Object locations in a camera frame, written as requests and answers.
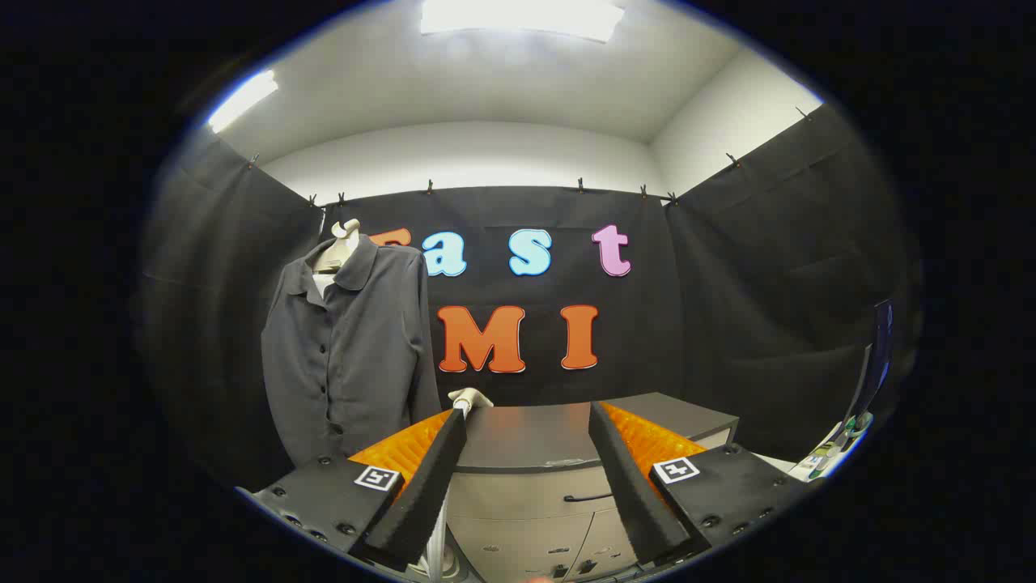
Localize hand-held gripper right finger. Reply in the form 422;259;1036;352
588;401;810;568

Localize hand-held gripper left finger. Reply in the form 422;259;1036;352
235;407;469;572

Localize grey button shirt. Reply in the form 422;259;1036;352
261;235;442;469

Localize cream clothes hanger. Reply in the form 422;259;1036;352
312;219;363;274

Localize grey top drawer cabinet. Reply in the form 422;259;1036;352
445;393;739;581

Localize cluttered small items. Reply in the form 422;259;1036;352
789;411;875;483

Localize dark monitor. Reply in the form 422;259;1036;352
843;300;895;428

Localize grey steamer hose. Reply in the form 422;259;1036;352
424;484;454;581

